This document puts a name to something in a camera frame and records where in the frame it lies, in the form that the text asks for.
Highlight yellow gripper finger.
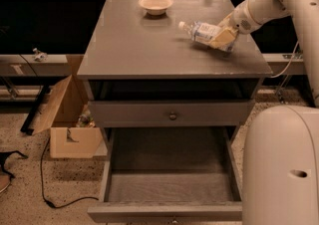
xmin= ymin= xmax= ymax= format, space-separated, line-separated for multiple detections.
xmin=209 ymin=27 xmax=238 ymax=50
xmin=218 ymin=14 xmax=234 ymax=28

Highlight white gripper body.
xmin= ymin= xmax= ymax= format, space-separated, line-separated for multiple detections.
xmin=230 ymin=0 xmax=261 ymax=34

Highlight blue plastic bottle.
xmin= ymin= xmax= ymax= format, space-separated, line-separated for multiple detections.
xmin=178 ymin=21 xmax=222 ymax=48

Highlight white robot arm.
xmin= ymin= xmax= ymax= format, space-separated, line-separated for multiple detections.
xmin=209 ymin=0 xmax=319 ymax=225

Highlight grey drawer cabinet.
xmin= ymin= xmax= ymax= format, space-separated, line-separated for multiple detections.
xmin=77 ymin=0 xmax=274 ymax=225

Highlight closed grey top drawer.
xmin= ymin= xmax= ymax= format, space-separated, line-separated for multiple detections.
xmin=88 ymin=101 xmax=254 ymax=127

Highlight open grey middle drawer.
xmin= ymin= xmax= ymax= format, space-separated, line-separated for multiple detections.
xmin=88 ymin=126 xmax=242 ymax=225

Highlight white bowl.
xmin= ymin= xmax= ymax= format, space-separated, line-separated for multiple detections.
xmin=139 ymin=0 xmax=173 ymax=16

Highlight items inside cardboard box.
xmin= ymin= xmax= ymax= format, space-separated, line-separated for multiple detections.
xmin=76 ymin=106 xmax=96 ymax=127

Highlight open cardboard box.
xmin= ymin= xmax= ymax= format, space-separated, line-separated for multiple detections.
xmin=33 ymin=55 xmax=107 ymax=158

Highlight small clear object on ledge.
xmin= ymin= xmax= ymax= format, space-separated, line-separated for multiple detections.
xmin=33 ymin=48 xmax=48 ymax=62

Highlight black object at left edge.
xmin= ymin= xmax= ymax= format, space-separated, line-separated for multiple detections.
xmin=0 ymin=149 xmax=30 ymax=179

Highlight white hanging cable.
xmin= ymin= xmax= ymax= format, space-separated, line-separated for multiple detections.
xmin=268 ymin=41 xmax=300 ymax=80

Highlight black floor cable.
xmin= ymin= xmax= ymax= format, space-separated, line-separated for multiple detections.
xmin=39 ymin=137 xmax=100 ymax=209

